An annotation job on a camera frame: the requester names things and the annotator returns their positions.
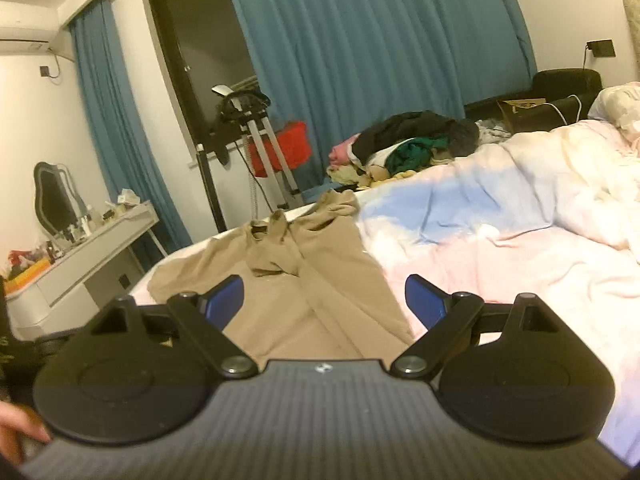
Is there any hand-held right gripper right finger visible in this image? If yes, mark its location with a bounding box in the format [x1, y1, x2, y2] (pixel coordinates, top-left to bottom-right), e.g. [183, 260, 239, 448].
[390, 273, 561, 380]

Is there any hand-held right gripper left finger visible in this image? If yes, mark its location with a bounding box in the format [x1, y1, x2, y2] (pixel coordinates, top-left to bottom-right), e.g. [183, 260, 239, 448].
[90, 274, 259, 378]

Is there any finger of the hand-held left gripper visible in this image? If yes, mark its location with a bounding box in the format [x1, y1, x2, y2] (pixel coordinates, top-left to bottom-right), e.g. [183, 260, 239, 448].
[34, 337, 71, 357]

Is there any tan printed t-shirt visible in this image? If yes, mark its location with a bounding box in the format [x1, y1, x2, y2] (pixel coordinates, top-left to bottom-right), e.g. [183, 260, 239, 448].
[147, 189, 416, 368]

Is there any person's left hand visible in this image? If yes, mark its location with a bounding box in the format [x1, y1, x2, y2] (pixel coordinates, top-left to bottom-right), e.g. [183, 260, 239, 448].
[0, 402, 52, 466]

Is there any orange box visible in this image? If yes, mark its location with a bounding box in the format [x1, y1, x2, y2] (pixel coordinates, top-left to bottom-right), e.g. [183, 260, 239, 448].
[2, 257, 51, 293]

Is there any pastel tie-dye duvet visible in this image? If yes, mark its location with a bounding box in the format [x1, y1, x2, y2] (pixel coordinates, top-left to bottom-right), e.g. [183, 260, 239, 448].
[131, 119, 640, 467]

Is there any white dressing table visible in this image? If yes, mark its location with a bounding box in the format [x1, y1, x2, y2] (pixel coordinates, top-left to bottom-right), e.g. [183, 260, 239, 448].
[0, 201, 168, 342]

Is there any black floor stand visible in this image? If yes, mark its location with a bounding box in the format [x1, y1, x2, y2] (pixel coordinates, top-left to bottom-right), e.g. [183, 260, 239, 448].
[196, 142, 231, 233]

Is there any cluster of cosmetic bottles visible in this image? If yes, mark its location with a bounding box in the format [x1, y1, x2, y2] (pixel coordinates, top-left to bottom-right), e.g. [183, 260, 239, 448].
[45, 205, 118, 261]

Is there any green garment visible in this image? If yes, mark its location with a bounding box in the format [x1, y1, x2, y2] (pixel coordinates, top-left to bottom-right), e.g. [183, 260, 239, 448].
[386, 139, 448, 173]

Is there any yellow garment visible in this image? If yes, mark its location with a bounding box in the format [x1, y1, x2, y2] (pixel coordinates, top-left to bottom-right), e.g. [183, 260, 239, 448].
[326, 160, 416, 191]

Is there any white garment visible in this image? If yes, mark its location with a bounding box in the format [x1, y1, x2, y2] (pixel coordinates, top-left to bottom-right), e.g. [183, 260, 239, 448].
[365, 140, 416, 168]

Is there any wavy-framed vanity mirror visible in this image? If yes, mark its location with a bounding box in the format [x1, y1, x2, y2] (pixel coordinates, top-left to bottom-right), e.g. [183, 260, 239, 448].
[33, 161, 86, 241]

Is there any silver exercise machine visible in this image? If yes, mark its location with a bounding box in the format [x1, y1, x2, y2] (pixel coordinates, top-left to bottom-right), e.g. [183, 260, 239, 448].
[211, 85, 306, 211]

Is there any red bag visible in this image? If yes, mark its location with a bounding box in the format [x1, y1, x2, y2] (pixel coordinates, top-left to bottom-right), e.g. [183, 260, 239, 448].
[247, 120, 311, 178]

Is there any pink garment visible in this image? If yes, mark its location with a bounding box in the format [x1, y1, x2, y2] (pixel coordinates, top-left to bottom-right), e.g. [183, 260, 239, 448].
[329, 132, 363, 167]

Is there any black garment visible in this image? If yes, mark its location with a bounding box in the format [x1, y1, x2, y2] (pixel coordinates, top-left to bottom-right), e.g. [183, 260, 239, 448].
[352, 110, 481, 166]

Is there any grey patterned cloth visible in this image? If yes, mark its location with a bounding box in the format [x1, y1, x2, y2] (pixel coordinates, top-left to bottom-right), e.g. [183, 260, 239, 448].
[475, 119, 513, 143]

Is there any brown cardboard box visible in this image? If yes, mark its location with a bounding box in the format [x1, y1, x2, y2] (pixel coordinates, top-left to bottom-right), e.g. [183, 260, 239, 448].
[496, 98, 548, 133]

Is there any narrow blue curtain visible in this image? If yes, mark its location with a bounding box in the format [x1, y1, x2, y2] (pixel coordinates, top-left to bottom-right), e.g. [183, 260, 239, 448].
[67, 0, 193, 261]

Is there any dark window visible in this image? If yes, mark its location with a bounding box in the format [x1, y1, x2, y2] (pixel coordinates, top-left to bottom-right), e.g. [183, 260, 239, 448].
[141, 0, 261, 161]

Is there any wide blue curtain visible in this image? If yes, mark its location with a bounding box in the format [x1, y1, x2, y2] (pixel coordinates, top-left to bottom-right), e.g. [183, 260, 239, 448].
[220, 0, 538, 196]

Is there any black sofa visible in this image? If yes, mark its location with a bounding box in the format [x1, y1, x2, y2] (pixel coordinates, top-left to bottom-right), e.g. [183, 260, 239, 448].
[464, 68, 603, 133]

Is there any white pillow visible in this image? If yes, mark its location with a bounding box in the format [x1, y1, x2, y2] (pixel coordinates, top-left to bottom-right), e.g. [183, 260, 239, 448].
[587, 81, 640, 133]

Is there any white air conditioner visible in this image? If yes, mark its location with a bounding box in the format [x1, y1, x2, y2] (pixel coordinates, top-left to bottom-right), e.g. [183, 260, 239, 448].
[0, 0, 76, 61]

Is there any white cable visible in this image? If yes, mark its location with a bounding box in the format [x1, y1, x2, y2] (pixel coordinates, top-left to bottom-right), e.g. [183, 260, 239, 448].
[545, 94, 583, 125]

